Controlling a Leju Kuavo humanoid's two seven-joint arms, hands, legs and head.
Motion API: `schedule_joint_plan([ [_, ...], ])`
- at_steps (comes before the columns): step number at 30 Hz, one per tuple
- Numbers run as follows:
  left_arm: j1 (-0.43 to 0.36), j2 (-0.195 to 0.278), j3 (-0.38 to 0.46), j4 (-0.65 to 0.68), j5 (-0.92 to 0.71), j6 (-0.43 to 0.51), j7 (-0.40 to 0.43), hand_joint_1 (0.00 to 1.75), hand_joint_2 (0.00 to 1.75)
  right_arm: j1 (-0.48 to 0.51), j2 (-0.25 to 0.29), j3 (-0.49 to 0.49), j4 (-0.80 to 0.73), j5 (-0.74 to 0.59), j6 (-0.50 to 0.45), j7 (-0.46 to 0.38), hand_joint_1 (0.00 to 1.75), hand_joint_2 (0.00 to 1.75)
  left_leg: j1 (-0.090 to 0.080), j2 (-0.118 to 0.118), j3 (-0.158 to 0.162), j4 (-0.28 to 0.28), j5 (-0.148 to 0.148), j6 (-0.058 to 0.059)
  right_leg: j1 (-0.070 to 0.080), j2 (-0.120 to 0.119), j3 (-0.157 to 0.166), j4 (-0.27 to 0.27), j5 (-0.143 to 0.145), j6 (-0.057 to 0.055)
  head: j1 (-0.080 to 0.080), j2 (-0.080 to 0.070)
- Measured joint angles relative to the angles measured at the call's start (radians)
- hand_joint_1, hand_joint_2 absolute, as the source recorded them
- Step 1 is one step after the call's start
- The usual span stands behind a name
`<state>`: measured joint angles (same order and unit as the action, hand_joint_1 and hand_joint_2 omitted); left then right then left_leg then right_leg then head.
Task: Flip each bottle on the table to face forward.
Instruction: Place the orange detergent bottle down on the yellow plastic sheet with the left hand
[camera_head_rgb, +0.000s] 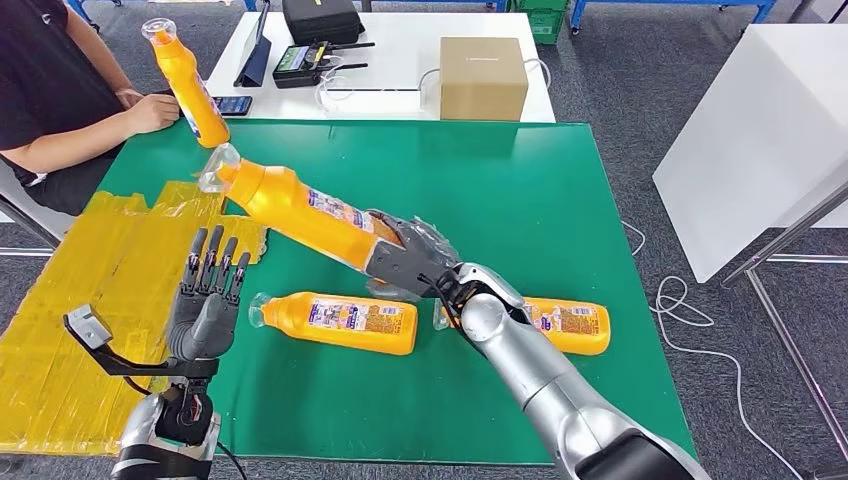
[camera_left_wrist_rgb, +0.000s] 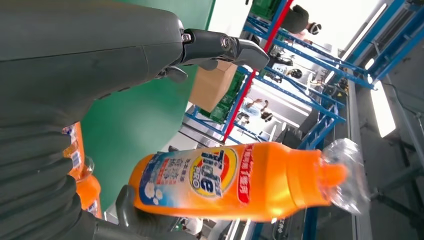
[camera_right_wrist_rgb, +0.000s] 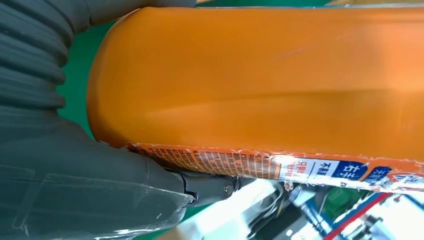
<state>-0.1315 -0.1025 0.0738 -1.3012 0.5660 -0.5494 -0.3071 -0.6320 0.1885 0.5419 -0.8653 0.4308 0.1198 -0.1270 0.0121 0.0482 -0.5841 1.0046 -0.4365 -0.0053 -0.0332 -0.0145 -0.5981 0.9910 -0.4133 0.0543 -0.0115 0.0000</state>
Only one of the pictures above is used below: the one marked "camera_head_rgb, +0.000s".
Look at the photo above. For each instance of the green work table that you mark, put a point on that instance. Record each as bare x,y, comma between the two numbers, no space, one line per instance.
464,199

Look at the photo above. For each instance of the yellow taped cardboard sheet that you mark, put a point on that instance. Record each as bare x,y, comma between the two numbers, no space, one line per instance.
66,318

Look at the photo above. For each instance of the blue metal rack frame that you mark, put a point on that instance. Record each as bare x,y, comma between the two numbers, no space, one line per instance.
578,16
78,8

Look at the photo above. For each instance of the brown cardboard box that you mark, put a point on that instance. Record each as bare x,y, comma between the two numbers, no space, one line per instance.
484,83

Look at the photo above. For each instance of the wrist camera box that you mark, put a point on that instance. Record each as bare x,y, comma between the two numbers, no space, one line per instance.
397,268
86,328

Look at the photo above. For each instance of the black remote controller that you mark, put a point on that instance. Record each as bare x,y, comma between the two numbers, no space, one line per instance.
298,66

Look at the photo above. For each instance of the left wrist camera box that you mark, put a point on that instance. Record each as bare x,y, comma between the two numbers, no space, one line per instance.
86,328

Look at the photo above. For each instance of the person's left hand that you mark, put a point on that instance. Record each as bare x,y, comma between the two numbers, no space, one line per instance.
129,97

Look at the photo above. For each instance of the person's left forearm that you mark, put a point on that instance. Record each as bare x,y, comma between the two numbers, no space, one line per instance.
99,53

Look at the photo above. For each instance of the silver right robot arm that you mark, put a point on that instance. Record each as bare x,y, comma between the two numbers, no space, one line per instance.
530,358

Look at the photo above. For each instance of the green plastic crate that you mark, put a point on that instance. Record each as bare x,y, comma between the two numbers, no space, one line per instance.
542,23

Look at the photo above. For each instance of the white side table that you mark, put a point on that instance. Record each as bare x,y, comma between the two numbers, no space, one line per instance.
762,132

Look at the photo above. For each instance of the tablet in dark folio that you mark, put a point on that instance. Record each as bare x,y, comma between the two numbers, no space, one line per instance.
258,63

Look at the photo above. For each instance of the orange detergent bottle clear cap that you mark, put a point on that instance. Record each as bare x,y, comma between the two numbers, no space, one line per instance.
344,324
291,212
576,328
192,93

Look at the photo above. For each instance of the black smartphone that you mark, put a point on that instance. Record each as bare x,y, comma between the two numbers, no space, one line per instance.
235,106

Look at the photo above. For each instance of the white chair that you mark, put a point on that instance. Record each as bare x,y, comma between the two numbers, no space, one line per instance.
46,225

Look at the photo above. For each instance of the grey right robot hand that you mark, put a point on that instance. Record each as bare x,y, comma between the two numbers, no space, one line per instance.
430,252

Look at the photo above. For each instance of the person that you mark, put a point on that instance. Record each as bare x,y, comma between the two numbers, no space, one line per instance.
40,73

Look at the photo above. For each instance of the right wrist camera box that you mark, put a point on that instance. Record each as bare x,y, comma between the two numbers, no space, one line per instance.
397,268

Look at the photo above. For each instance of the black carry bag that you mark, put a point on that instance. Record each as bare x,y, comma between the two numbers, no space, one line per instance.
322,23

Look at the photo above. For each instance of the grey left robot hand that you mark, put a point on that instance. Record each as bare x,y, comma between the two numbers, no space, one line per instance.
202,331

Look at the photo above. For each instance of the person's right forearm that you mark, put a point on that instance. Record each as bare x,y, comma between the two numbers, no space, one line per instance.
66,146

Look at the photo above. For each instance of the person's right hand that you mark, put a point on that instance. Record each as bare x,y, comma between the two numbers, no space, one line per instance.
154,114

